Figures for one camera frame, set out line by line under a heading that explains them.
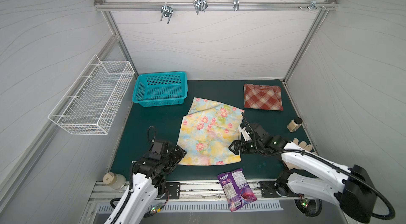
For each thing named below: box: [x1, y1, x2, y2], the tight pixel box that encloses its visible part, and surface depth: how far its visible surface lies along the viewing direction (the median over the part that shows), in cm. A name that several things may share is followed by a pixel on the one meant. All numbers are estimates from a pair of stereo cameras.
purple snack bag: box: [217, 168, 258, 212], surface depth 74 cm
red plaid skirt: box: [243, 84, 284, 111], surface depth 109 cm
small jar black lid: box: [287, 117, 303, 133], surface depth 90 cm
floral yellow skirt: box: [176, 97, 245, 166], surface depth 94 cm
